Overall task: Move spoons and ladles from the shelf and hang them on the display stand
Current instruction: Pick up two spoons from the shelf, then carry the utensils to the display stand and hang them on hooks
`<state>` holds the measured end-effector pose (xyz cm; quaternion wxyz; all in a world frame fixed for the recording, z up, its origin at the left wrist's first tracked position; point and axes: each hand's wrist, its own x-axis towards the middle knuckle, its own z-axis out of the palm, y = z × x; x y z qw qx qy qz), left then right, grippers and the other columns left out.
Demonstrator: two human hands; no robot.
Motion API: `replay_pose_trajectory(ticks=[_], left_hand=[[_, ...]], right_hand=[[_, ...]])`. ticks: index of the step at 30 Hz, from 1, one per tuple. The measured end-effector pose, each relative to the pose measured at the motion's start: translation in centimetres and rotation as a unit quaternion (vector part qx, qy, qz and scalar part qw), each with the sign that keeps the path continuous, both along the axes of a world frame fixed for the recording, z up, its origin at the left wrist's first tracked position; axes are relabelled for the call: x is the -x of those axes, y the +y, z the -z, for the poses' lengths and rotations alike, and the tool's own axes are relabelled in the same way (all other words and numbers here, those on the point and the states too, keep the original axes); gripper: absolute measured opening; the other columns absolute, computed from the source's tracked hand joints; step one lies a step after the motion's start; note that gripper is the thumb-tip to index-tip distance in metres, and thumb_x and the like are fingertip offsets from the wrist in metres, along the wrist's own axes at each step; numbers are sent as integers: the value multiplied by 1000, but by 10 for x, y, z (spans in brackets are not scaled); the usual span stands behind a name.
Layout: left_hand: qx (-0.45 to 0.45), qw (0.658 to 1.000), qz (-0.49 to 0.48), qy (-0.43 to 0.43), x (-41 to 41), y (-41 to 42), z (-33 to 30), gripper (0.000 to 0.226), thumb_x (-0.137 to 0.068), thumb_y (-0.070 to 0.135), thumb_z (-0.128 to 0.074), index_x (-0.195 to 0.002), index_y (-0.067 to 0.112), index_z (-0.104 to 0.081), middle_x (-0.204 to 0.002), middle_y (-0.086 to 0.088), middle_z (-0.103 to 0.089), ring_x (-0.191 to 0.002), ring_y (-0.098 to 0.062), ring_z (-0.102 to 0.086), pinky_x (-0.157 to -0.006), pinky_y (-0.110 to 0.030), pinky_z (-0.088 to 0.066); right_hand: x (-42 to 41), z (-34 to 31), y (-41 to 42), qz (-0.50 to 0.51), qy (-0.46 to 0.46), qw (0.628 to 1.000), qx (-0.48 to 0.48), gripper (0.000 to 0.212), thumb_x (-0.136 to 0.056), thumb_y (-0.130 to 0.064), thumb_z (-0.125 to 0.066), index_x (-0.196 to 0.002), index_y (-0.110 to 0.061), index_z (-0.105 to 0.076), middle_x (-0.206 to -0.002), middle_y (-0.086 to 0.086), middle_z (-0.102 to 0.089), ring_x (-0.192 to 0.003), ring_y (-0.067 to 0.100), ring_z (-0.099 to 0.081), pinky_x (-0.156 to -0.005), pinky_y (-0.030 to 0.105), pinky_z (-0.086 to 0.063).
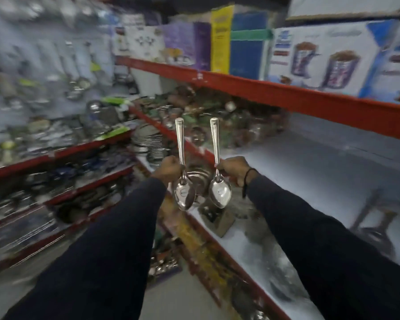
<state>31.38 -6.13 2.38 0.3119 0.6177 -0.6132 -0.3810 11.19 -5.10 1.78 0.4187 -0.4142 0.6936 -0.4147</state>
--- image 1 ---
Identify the person's left hand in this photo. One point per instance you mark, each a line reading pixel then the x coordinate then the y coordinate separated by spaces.
pixel 168 170

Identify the person's right hand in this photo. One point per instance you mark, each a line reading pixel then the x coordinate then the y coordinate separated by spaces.
pixel 235 168

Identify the person's left fingers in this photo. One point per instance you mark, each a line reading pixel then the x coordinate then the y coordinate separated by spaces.
pixel 179 166

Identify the person's right fingers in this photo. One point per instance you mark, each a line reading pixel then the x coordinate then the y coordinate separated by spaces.
pixel 222 165

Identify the steel serving spoon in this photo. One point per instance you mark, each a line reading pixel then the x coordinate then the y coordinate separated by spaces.
pixel 183 183
pixel 219 183

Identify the person's right forearm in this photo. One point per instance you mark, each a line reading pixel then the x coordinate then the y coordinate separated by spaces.
pixel 333 259

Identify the person's left forearm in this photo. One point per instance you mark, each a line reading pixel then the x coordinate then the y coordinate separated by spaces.
pixel 96 253

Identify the steel bowl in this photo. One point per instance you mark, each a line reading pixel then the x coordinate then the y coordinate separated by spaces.
pixel 200 184

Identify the black wrist band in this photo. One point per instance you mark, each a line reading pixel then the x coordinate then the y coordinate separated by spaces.
pixel 247 181

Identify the stack of steel plates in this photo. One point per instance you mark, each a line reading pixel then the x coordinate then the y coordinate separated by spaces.
pixel 151 144

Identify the red metal shelf rack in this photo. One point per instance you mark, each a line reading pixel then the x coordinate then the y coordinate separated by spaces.
pixel 253 136
pixel 53 183

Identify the small cardboard box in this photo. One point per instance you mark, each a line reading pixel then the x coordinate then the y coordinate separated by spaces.
pixel 216 218

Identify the purple box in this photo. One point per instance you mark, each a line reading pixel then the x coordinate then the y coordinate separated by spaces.
pixel 186 44

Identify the blue and yellow box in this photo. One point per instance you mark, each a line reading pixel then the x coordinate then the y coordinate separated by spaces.
pixel 240 43

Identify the white box with pattern print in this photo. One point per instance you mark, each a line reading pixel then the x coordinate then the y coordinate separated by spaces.
pixel 138 39

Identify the pile of steel utensils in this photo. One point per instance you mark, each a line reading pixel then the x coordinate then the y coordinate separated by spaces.
pixel 50 129

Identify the white box with canister print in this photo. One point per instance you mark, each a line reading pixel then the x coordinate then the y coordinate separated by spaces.
pixel 323 59

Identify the row of hanging steel ladles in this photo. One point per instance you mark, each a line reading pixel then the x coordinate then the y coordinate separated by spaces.
pixel 50 59

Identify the white and blue box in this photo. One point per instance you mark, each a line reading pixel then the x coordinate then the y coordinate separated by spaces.
pixel 391 63

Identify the flat white box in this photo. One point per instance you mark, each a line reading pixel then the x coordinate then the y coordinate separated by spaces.
pixel 346 6

